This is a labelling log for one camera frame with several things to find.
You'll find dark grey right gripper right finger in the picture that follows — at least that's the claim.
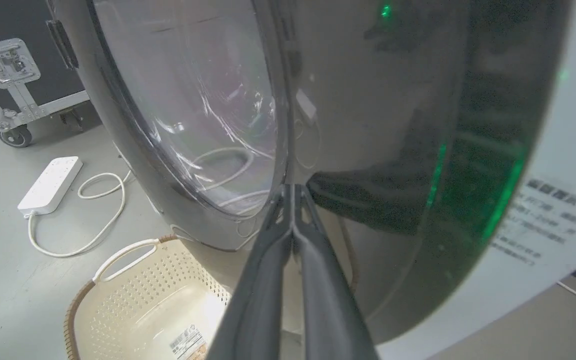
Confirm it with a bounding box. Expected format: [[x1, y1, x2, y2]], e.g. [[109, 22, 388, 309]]
[[293, 184, 380, 360]]

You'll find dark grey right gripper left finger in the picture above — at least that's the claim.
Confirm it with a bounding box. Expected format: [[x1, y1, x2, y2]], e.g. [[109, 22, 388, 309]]
[[206, 184, 295, 360]]

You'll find washing machine door with glass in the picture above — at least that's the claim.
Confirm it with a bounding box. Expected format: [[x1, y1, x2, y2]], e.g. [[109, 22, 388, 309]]
[[45, 0, 575, 346]]

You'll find white washing machine body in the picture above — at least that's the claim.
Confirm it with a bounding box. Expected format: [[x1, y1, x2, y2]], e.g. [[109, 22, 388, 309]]
[[375, 0, 576, 360]]

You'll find cream perforated laundry basket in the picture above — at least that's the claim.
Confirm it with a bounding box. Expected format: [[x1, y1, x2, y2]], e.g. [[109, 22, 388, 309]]
[[63, 235, 234, 360]]

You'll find white power strip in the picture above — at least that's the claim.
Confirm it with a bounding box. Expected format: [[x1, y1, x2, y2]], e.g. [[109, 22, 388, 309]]
[[17, 156, 84, 218]]

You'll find black flight case on casters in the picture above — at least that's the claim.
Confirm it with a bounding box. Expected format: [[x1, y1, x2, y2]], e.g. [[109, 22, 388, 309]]
[[0, 0, 100, 149]]

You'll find white power cable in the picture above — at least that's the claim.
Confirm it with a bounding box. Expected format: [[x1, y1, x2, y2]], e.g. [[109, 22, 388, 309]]
[[27, 170, 133, 258]]

